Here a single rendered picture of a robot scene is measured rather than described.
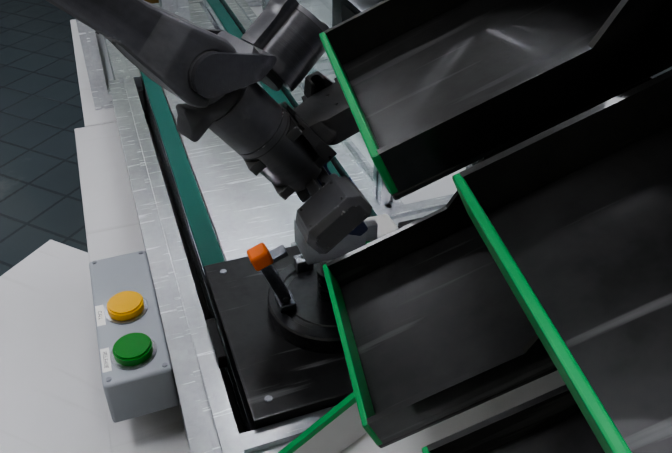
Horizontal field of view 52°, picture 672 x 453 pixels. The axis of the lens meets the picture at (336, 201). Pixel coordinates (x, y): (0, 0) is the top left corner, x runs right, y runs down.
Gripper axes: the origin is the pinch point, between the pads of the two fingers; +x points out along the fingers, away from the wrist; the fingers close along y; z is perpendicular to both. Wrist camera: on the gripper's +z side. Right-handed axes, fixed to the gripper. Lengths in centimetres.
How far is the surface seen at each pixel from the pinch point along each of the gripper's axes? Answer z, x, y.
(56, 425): -40.7, 0.5, 4.0
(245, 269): -14.9, 6.4, 9.6
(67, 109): -96, 66, 268
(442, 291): 4.3, -10.0, -25.8
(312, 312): -10.2, 7.5, -2.1
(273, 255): -8.4, -0.3, -0.2
